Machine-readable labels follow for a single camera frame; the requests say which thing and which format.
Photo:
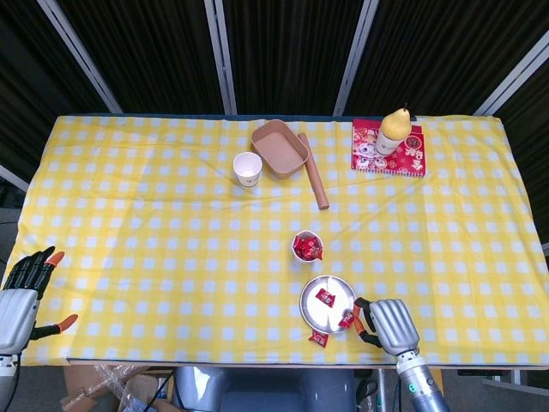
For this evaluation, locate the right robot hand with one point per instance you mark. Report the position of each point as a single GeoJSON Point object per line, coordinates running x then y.
{"type": "Point", "coordinates": [392, 324]}

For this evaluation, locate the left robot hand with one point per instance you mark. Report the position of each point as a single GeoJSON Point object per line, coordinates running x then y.
{"type": "Point", "coordinates": [15, 313]}

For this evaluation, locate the red candy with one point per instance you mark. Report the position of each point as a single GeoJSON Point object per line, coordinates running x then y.
{"type": "Point", "coordinates": [326, 297]}
{"type": "Point", "coordinates": [303, 255]}
{"type": "Point", "coordinates": [313, 244]}
{"type": "Point", "coordinates": [346, 319]}
{"type": "Point", "coordinates": [315, 254]}
{"type": "Point", "coordinates": [318, 338]}
{"type": "Point", "coordinates": [299, 244]}

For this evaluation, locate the round metal plate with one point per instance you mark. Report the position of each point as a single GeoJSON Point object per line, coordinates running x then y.
{"type": "Point", "coordinates": [317, 315]}

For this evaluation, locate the white paper cup blue logo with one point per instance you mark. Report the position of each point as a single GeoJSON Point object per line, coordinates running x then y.
{"type": "Point", "coordinates": [247, 167]}
{"type": "Point", "coordinates": [308, 260]}
{"type": "Point", "coordinates": [386, 146]}

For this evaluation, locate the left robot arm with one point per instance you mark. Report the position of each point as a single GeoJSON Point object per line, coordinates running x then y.
{"type": "Point", "coordinates": [6, 382]}

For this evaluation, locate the brown cardboard box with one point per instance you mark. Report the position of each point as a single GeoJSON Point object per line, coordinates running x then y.
{"type": "Point", "coordinates": [75, 379]}

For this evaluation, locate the grey robot torso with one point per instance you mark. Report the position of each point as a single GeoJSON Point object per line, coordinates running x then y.
{"type": "Point", "coordinates": [266, 390]}

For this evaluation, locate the red spiral notebook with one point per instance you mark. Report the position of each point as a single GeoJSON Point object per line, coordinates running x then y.
{"type": "Point", "coordinates": [403, 163]}

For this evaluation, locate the yellow white checkered tablecloth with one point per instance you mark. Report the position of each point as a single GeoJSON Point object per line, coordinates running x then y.
{"type": "Point", "coordinates": [171, 257]}

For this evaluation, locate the wooden rolling pin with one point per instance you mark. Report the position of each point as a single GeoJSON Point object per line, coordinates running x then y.
{"type": "Point", "coordinates": [315, 176]}

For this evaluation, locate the yellow pear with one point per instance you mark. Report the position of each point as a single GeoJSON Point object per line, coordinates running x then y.
{"type": "Point", "coordinates": [396, 124]}

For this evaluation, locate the brown paper food box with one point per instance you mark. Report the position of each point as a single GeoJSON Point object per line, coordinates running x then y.
{"type": "Point", "coordinates": [279, 150]}

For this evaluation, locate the grey metal partition post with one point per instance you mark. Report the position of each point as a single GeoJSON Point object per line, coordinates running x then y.
{"type": "Point", "coordinates": [519, 79]}
{"type": "Point", "coordinates": [356, 56]}
{"type": "Point", "coordinates": [80, 56]}
{"type": "Point", "coordinates": [222, 56]}
{"type": "Point", "coordinates": [13, 177]}

